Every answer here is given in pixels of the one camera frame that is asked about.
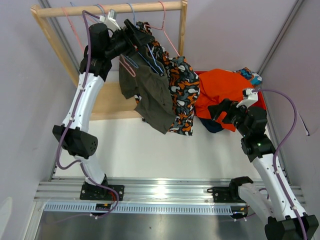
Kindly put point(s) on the aluminium mounting rail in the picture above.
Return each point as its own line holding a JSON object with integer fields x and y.
{"x": 136, "y": 190}

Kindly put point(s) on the orange black camouflage shorts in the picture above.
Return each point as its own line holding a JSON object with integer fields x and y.
{"x": 184, "y": 87}

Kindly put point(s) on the navy blue shorts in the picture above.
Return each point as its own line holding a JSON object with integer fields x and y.
{"x": 211, "y": 125}

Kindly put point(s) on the red plastic tray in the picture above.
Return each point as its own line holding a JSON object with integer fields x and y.
{"x": 261, "y": 102}

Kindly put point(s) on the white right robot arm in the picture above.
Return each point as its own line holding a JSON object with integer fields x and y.
{"x": 283, "y": 216}

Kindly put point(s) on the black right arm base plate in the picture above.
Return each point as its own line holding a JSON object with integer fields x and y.
{"x": 223, "y": 194}

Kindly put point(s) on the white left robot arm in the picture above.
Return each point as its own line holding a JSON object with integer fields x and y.
{"x": 75, "y": 144}

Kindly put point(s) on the olive grey shorts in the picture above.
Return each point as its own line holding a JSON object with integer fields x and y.
{"x": 151, "y": 91}

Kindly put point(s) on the colourful graphic print shorts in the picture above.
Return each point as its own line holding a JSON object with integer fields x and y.
{"x": 254, "y": 78}

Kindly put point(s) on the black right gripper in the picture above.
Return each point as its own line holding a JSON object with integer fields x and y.
{"x": 230, "y": 107}

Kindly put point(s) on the white slotted cable duct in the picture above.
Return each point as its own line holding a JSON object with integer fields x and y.
{"x": 143, "y": 208}

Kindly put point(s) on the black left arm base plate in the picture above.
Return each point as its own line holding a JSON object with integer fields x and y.
{"x": 96, "y": 193}

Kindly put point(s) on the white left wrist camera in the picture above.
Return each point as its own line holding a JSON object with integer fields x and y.
{"x": 110, "y": 21}

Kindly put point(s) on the light blue hanger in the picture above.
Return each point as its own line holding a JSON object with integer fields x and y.
{"x": 96, "y": 5}
{"x": 148, "y": 57}

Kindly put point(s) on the wooden clothes rack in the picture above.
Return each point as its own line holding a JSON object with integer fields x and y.
{"x": 110, "y": 103}

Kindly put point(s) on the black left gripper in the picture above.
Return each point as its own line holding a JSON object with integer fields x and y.
{"x": 140, "y": 39}

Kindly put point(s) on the pink hanger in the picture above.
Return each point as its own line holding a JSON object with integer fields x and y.
{"x": 72, "y": 26}
{"x": 128, "y": 64}
{"x": 162, "y": 28}

